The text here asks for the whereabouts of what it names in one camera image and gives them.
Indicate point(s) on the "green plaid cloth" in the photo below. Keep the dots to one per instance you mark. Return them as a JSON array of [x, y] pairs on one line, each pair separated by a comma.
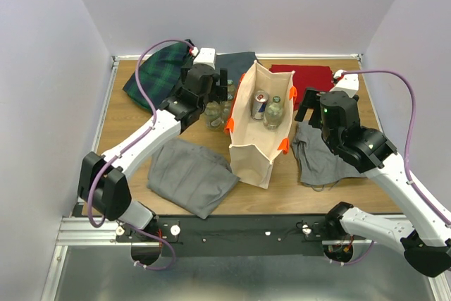
[[160, 73]]

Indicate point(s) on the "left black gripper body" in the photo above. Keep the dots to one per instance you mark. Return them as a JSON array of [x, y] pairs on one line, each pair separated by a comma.
[[218, 93]]

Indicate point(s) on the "beige canvas bag orange handles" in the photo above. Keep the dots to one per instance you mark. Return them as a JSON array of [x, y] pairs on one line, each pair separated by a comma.
[[253, 147]]

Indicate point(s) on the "dark blue folded cloth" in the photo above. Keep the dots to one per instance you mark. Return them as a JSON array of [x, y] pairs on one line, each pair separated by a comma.
[[236, 64]]

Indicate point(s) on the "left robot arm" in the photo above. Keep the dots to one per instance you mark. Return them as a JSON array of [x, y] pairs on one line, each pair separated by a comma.
[[103, 182]]

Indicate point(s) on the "grey folded cloth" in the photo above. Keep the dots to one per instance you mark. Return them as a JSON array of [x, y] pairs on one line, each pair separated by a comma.
[[191, 176], [319, 167]]

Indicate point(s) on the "aluminium frame rail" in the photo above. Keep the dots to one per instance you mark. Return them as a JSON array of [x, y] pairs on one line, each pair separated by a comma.
[[74, 232]]

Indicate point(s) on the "red folded cloth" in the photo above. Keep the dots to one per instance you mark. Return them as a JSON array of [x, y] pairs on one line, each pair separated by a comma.
[[317, 77]]

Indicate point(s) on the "grey folded cloth left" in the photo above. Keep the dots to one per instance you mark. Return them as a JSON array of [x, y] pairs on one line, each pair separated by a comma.
[[191, 176]]

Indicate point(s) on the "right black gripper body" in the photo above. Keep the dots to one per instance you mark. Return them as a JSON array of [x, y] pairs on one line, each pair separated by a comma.
[[315, 118]]

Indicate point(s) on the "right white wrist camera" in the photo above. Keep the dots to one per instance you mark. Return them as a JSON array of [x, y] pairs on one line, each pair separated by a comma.
[[346, 82]]

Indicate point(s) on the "grey folded cloth right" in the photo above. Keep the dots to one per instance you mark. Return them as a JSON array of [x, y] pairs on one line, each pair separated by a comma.
[[319, 167]]

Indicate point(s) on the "clear soda water bottle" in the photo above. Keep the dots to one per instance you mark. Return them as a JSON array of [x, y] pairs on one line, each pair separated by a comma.
[[226, 108], [231, 90], [273, 114], [212, 115]]

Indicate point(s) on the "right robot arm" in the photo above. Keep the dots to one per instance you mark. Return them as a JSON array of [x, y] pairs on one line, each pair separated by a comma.
[[425, 241]]

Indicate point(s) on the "red top drink can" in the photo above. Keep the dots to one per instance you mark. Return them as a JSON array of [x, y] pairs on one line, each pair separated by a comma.
[[259, 102]]

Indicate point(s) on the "black mounting base plate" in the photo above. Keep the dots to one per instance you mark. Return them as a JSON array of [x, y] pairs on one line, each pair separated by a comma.
[[247, 235]]

